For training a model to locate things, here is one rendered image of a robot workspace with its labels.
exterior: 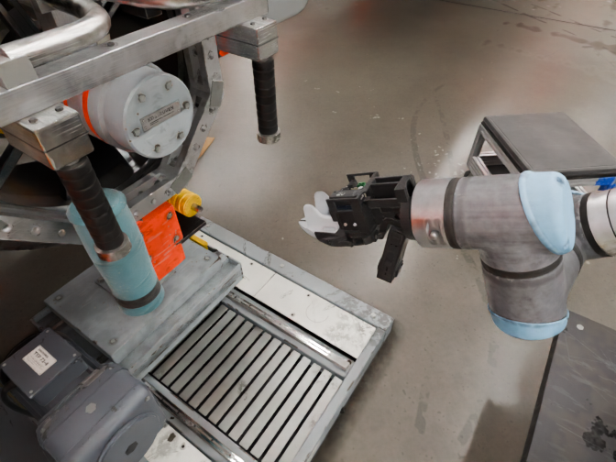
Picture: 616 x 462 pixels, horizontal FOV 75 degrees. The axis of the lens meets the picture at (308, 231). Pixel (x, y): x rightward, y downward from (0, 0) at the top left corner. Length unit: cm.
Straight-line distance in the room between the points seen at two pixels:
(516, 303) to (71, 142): 53
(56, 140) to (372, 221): 39
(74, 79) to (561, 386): 104
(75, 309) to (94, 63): 87
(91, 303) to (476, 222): 105
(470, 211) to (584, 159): 125
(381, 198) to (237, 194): 132
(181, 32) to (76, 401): 67
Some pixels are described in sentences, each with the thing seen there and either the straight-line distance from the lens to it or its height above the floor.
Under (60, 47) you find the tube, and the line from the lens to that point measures 51.
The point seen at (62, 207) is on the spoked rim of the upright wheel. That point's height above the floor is 64.
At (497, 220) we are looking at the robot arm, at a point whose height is 85.
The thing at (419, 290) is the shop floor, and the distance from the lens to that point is 150.
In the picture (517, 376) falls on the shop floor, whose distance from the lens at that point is 142.
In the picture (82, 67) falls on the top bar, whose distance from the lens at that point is 53.
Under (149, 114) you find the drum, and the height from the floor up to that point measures 86.
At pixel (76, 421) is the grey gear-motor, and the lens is 90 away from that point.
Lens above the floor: 116
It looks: 45 degrees down
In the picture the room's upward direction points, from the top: straight up
